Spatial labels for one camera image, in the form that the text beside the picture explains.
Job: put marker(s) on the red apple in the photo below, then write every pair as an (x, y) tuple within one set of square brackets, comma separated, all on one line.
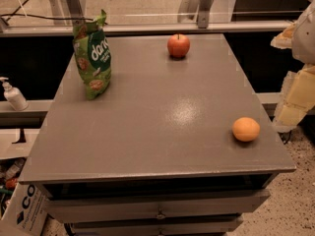
[(178, 45)]

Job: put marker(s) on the upper drawer knob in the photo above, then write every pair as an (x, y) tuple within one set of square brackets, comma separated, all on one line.
[(160, 215)]

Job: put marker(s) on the white printed cardboard box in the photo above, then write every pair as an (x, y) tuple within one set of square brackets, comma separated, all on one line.
[(24, 215)]

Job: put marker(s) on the grey drawer cabinet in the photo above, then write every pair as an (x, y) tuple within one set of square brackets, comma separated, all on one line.
[(160, 137)]

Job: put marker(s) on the white pump bottle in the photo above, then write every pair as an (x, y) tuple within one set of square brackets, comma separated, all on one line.
[(13, 95)]

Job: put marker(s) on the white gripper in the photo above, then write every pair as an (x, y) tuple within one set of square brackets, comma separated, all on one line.
[(305, 36)]

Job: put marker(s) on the metal frame rail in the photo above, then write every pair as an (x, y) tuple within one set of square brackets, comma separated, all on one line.
[(122, 30)]

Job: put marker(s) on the green rice chip bag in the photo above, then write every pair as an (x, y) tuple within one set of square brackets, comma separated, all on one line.
[(92, 55)]

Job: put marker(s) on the orange fruit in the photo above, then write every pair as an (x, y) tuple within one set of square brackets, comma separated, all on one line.
[(246, 129)]

